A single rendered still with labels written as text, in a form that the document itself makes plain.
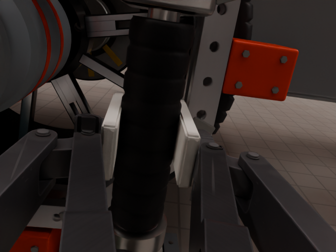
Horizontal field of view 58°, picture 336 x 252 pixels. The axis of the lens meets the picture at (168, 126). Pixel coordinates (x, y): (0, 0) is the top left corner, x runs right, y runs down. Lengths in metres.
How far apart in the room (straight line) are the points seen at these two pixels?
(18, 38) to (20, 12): 0.03
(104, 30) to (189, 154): 0.36
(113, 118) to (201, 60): 0.25
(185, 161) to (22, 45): 0.18
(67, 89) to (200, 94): 0.22
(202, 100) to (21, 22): 0.23
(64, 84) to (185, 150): 0.38
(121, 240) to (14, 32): 0.18
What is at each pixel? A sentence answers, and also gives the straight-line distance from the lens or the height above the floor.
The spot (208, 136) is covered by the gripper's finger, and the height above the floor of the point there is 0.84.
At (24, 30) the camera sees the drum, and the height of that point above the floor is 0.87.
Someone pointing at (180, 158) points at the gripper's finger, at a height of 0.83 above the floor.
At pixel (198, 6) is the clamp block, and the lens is 0.16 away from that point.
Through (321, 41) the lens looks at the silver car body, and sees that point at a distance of 0.93.
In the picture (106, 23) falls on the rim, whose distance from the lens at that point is 0.49.
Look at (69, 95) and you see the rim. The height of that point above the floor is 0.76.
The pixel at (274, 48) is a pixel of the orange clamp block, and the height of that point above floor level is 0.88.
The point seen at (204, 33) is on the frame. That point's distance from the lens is 0.39.
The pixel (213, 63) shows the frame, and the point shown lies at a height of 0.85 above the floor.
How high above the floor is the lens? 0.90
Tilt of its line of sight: 19 degrees down
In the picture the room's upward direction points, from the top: 9 degrees clockwise
